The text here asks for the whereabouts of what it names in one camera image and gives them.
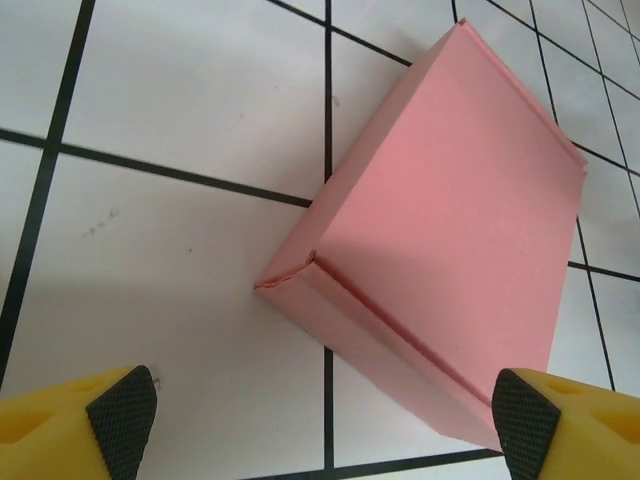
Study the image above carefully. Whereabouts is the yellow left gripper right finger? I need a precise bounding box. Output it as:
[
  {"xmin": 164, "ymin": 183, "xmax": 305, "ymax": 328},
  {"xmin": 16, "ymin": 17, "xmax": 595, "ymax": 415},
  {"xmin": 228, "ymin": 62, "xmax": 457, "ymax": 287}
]
[{"xmin": 492, "ymin": 368, "xmax": 640, "ymax": 480}]

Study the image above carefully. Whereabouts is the pink paper box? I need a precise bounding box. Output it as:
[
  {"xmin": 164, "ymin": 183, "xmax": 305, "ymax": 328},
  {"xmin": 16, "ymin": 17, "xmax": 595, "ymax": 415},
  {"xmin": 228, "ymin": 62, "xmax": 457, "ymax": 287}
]
[{"xmin": 253, "ymin": 18, "xmax": 589, "ymax": 451}]

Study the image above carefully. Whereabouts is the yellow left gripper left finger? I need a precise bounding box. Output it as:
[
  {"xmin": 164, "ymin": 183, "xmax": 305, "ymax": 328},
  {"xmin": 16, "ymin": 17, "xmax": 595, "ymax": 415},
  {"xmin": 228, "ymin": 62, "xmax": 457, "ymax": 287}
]
[{"xmin": 0, "ymin": 364, "xmax": 159, "ymax": 480}]

